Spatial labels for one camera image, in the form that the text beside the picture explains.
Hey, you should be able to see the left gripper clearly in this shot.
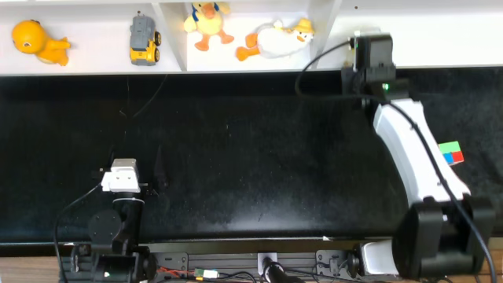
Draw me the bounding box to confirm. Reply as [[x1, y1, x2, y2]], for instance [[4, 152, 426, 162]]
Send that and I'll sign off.
[[106, 145, 169, 197]]

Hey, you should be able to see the grey and yellow toy truck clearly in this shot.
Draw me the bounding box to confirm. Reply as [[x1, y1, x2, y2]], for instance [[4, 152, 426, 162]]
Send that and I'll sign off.
[[129, 14, 163, 67]]

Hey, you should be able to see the yellow rubber duck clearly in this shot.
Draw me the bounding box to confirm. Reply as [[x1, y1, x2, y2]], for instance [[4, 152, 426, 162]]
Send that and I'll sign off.
[[11, 19, 72, 67]]

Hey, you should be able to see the many-coloured puzzle cube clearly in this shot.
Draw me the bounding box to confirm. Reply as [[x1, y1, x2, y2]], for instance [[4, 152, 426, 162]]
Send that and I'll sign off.
[[438, 140, 465, 166]]

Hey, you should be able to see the white plush duck yellow hat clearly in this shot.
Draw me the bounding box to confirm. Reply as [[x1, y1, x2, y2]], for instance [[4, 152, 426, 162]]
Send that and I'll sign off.
[[235, 17, 315, 62]]

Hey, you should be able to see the white shelf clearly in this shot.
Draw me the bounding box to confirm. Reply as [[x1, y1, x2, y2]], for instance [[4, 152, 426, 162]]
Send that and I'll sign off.
[[0, 0, 503, 76]]

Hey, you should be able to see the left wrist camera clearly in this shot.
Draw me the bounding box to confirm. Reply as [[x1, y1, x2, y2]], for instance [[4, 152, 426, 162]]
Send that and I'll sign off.
[[101, 158, 141, 193]]

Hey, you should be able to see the black cable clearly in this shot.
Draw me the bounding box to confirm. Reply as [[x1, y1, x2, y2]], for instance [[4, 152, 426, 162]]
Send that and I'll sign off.
[[53, 182, 104, 283], [294, 39, 499, 283]]

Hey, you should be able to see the mounting rail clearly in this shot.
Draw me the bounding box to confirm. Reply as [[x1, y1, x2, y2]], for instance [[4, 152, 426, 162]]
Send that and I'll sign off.
[[58, 241, 398, 283]]

